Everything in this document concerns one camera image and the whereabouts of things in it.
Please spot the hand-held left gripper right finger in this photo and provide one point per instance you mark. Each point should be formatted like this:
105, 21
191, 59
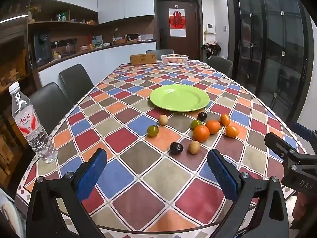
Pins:
223, 176

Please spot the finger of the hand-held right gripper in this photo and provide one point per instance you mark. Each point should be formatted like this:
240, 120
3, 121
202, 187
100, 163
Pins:
303, 130
278, 142

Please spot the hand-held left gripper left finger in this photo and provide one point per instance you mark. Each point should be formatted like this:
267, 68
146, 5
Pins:
91, 174

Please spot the tan round longan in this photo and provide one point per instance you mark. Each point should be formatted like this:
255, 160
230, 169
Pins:
163, 119
194, 147

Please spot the small mandarin orange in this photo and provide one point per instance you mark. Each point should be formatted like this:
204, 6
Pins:
232, 131
225, 119

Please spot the large orange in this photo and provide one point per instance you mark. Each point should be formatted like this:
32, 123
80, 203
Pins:
201, 133

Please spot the medium orange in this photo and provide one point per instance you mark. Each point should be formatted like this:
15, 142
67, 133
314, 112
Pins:
213, 126

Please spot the dark plum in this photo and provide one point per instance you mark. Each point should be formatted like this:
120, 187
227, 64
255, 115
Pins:
201, 115
176, 148

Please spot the green tomato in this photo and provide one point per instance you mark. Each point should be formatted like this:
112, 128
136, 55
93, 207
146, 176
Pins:
152, 130
196, 124

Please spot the green plate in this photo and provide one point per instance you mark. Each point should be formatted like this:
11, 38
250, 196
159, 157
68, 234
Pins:
179, 98

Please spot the person's right hand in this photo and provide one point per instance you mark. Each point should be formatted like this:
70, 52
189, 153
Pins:
300, 206

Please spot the clear plastic water bottle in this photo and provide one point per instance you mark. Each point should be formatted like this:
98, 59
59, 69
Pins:
31, 126

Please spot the dark grey chair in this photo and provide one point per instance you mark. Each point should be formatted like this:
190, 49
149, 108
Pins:
75, 81
159, 51
219, 65
48, 104

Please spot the black framed glass door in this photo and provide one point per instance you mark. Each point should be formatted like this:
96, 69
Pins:
270, 49

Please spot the white counter cabinet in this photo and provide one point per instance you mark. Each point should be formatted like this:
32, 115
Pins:
104, 59

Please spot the dark bag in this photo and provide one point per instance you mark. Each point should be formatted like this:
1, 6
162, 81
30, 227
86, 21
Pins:
211, 47

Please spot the white plastic basket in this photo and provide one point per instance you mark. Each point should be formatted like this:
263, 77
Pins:
174, 59

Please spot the woven wooden box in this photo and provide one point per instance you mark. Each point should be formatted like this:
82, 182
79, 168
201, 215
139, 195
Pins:
143, 59

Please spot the white intercom panel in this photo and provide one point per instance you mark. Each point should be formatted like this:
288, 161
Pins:
211, 28

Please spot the black water dispenser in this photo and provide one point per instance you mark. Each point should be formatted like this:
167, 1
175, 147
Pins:
41, 45

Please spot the brown door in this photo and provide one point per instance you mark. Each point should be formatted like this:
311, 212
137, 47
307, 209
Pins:
188, 29

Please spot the wooden wall shelf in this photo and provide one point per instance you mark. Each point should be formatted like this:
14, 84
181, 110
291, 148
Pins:
62, 27

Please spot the red wall calendar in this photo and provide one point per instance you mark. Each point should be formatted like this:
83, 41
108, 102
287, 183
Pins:
177, 22

